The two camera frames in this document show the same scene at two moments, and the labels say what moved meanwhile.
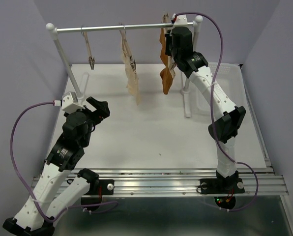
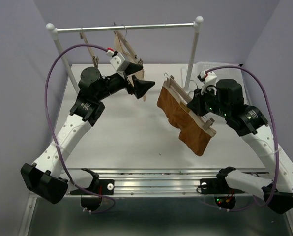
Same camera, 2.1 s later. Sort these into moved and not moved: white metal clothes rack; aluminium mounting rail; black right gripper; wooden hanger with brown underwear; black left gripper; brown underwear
Moved: black left gripper; brown underwear; wooden hanger with brown underwear; black right gripper
Not moved: aluminium mounting rail; white metal clothes rack
